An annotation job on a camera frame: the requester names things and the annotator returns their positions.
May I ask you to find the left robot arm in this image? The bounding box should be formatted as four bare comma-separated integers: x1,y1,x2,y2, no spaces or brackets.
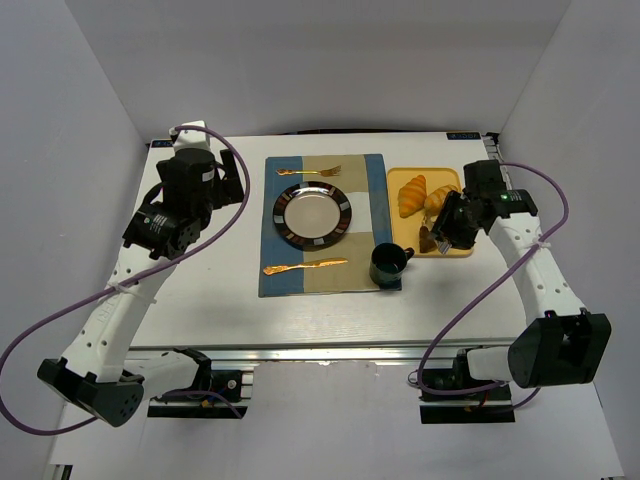
37,148,235,427

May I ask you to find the brown chocolate croissant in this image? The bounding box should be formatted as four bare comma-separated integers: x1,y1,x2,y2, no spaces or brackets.
419,225,437,254

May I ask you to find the blue and beige placemat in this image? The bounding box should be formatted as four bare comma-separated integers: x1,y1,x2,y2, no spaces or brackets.
258,153,392,298

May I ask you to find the large orange striped croissant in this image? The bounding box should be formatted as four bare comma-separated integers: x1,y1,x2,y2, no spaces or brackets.
397,175,427,218

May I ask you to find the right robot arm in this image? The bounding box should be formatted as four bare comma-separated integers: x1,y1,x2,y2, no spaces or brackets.
417,160,611,396

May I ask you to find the gold knife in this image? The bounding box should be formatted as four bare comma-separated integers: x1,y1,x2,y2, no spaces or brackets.
262,257,349,276

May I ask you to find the dark rimmed ceramic plate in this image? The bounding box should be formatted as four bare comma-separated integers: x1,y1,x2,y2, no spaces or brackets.
272,181,353,250

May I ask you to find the small orange striped croissant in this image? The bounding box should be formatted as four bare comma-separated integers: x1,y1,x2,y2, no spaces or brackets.
424,184,459,215

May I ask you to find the dark green mug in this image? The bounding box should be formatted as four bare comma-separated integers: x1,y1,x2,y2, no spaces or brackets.
369,243,415,290

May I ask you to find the yellow plastic tray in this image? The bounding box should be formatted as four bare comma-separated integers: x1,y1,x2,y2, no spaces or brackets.
387,167,473,258

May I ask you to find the gold fork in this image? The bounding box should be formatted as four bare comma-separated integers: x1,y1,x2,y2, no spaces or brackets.
276,165,342,177

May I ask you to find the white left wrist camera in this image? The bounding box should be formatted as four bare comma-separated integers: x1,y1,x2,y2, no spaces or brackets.
169,127,210,152

